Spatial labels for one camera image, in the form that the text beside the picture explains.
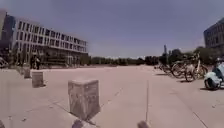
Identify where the row of trees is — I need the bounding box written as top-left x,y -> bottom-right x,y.
79,46 -> 224,67

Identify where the pale paved plaza ground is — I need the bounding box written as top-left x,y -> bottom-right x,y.
0,64 -> 224,128

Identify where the large stone block bollard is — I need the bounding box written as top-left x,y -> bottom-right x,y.
67,78 -> 101,121

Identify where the robot's own part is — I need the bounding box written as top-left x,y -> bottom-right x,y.
137,120 -> 151,128
71,119 -> 84,128

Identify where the long white windowed building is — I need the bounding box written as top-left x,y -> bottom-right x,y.
0,9 -> 90,69

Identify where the row of parked bicycles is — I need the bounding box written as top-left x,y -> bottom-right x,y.
154,53 -> 210,83

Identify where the small stone block bollard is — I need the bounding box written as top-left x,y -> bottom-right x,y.
23,67 -> 32,80
31,71 -> 45,89

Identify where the group of people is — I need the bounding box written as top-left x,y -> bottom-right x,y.
29,55 -> 42,71

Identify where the white scooter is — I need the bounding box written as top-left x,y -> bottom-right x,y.
203,57 -> 224,91

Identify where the grey building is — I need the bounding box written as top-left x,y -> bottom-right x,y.
203,17 -> 224,54

